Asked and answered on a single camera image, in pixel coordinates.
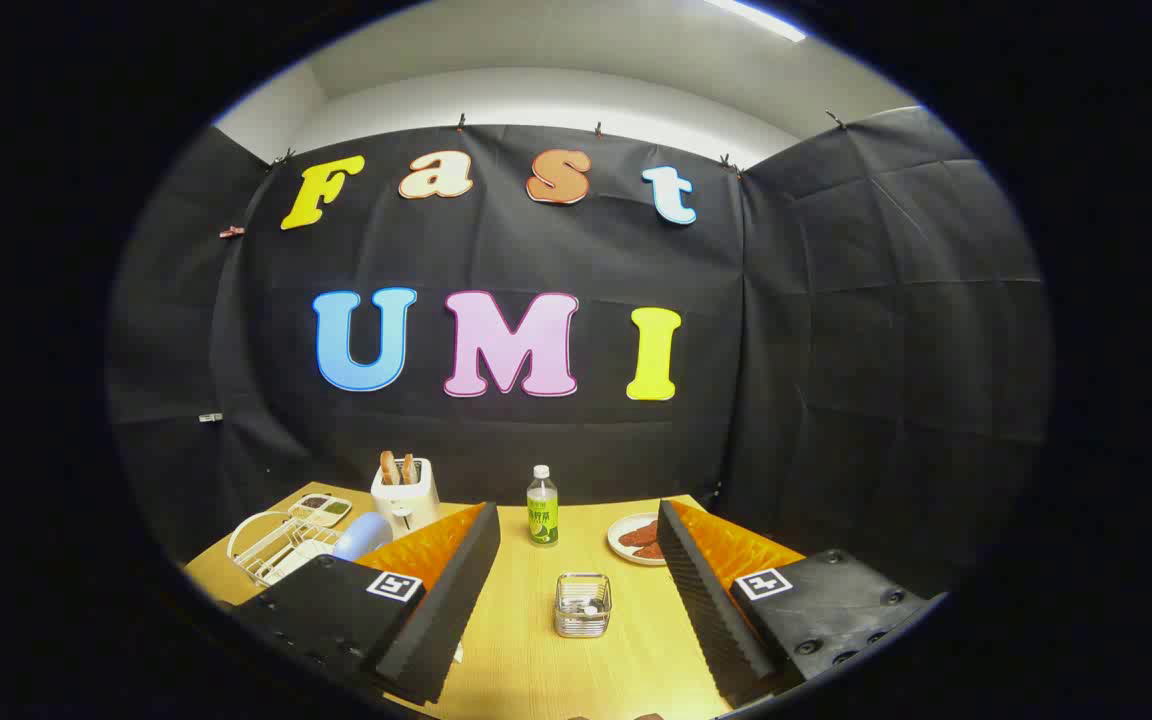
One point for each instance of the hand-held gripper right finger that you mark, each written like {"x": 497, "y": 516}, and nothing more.
{"x": 706, "y": 610}

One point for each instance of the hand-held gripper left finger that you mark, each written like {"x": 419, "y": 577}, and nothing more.
{"x": 446, "y": 610}

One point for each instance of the blue plate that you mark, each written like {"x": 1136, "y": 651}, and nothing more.
{"x": 361, "y": 537}

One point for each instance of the white round meat dish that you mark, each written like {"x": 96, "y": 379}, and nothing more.
{"x": 616, "y": 540}

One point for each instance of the white divided seasoning dish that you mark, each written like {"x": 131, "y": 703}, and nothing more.
{"x": 321, "y": 511}

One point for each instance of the red meat piece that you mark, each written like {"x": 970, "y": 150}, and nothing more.
{"x": 639, "y": 532}
{"x": 650, "y": 551}

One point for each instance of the white toaster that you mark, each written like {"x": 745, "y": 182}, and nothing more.
{"x": 408, "y": 505}

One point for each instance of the green label drink bottle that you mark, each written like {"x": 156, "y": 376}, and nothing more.
{"x": 542, "y": 520}

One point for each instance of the toasted bread slice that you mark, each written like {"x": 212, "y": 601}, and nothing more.
{"x": 389, "y": 467}
{"x": 408, "y": 468}

